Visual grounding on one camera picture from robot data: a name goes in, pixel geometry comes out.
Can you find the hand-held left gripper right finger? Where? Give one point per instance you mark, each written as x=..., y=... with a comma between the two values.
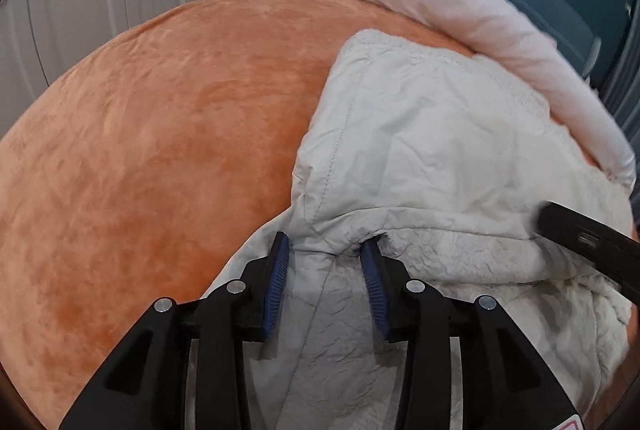
x=372, y=282

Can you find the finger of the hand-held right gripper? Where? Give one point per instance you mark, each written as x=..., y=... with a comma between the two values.
x=600, y=245

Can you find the orange plush bed blanket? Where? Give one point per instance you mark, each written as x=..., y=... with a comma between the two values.
x=165, y=150

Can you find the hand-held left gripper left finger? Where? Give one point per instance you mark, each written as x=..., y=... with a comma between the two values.
x=278, y=270

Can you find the white padded jacket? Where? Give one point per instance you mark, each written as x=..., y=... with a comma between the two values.
x=440, y=135

